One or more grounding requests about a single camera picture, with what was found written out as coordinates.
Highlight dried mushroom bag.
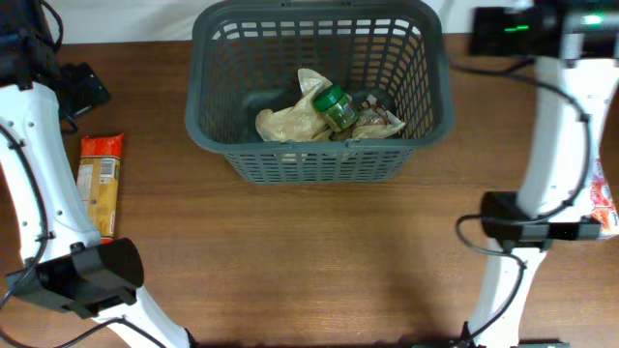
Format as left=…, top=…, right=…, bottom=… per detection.
left=330, top=95, right=406, bottom=141

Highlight beige plastic bag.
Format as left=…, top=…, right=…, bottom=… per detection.
left=255, top=69, right=333, bottom=142

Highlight orange spaghetti packet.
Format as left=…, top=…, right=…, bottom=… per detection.
left=76, top=133, right=124, bottom=244

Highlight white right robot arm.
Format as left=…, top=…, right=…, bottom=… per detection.
left=458, top=1, right=618, bottom=347

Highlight green lidded jar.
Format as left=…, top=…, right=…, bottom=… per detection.
left=312, top=85, right=358, bottom=132

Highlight tissue multipack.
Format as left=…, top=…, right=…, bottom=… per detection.
left=590, top=158, right=618, bottom=239

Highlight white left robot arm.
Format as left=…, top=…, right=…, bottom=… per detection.
left=1, top=0, right=195, bottom=347

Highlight grey plastic basket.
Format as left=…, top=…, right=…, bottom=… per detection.
left=186, top=0, right=455, bottom=185

